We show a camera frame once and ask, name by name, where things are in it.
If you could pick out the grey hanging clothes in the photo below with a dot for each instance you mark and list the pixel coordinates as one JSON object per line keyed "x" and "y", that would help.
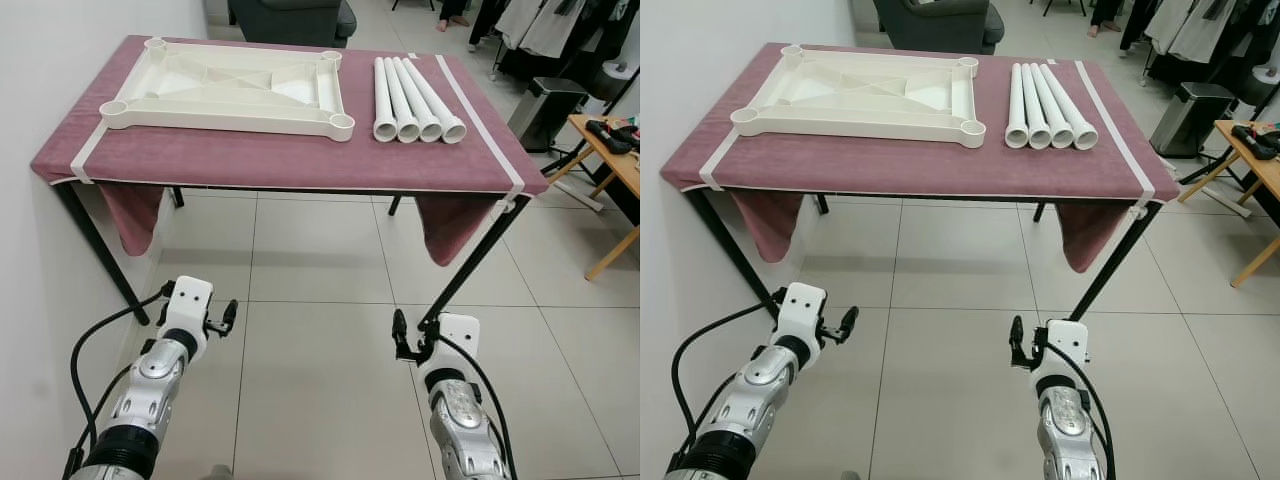
{"x": 560, "y": 30}
{"x": 1190, "y": 30}

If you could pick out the black device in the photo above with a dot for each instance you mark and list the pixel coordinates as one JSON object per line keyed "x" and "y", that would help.
{"x": 1262, "y": 140}
{"x": 610, "y": 135}

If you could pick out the grey armchair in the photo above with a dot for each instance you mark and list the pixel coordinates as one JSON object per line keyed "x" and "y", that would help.
{"x": 290, "y": 20}
{"x": 935, "y": 25}

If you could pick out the white tape strip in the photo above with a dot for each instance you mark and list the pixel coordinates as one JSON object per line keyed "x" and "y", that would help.
{"x": 482, "y": 120}
{"x": 1118, "y": 130}
{"x": 720, "y": 160}
{"x": 90, "y": 150}

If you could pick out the white plastic table leg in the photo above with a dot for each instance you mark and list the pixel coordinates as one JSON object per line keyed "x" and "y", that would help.
{"x": 402, "y": 105}
{"x": 420, "y": 105}
{"x": 1035, "y": 110}
{"x": 1052, "y": 110}
{"x": 1071, "y": 110}
{"x": 1016, "y": 110}
{"x": 383, "y": 105}
{"x": 438, "y": 105}

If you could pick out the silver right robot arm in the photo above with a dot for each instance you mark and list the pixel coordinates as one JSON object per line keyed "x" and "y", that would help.
{"x": 1065, "y": 430}
{"x": 460, "y": 420}

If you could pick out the white plastic table top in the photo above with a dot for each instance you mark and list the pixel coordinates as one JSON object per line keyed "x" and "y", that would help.
{"x": 860, "y": 125}
{"x": 230, "y": 118}

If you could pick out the wooden side table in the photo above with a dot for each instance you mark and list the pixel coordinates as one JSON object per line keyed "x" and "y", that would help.
{"x": 615, "y": 165}
{"x": 1255, "y": 165}

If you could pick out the steel pedal bin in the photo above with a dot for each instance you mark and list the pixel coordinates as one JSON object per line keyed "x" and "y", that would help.
{"x": 545, "y": 110}
{"x": 1190, "y": 118}

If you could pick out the pink table cloth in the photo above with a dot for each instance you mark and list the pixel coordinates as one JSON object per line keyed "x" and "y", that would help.
{"x": 880, "y": 172}
{"x": 250, "y": 165}

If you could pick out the person in black trousers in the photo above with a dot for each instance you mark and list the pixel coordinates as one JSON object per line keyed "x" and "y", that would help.
{"x": 1105, "y": 12}
{"x": 452, "y": 12}

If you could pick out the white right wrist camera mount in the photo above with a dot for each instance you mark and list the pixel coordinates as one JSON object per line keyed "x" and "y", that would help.
{"x": 460, "y": 335}
{"x": 1068, "y": 342}

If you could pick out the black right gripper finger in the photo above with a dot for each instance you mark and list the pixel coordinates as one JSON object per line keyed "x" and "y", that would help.
{"x": 1016, "y": 342}
{"x": 400, "y": 335}

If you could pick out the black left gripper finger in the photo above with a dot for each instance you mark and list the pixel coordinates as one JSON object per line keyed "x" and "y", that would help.
{"x": 851, "y": 322}
{"x": 231, "y": 315}

